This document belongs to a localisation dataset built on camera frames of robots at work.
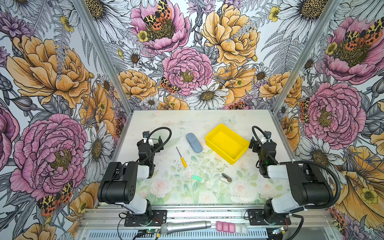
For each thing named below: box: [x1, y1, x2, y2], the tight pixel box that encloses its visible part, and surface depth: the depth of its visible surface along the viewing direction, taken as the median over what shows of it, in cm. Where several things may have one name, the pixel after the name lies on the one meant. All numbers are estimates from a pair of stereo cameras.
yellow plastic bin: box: [205, 123, 250, 165], surface depth 103 cm
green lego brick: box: [191, 174, 203, 182], surface depth 88 cm
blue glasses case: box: [186, 133, 203, 153], surface depth 102 cm
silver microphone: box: [160, 220, 212, 235], surface depth 71 cm
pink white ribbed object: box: [215, 221, 248, 234], surface depth 72 cm
